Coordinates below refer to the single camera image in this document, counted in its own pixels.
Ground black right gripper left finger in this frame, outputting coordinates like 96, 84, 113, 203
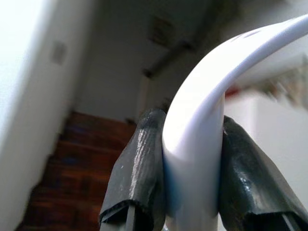
98, 108, 167, 231

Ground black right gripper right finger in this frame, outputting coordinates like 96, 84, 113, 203
217, 115, 308, 231

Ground beige-handled wooden-stick broom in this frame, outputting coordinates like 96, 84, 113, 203
161, 13, 308, 231

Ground dark wooden staircase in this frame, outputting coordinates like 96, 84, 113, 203
16, 110, 143, 231

